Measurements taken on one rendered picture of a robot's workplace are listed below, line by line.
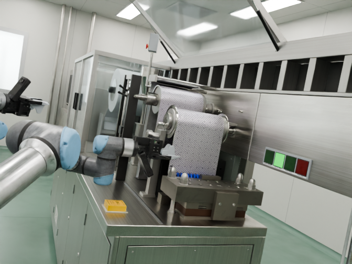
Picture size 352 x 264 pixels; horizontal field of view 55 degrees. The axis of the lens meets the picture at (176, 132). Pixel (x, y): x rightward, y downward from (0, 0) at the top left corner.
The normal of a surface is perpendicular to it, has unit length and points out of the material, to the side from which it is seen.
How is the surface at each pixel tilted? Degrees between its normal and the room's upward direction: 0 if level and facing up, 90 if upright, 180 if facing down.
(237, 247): 90
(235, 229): 90
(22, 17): 90
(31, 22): 90
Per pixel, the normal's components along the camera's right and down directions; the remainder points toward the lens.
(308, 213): -0.91, -0.13
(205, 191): 0.39, 0.14
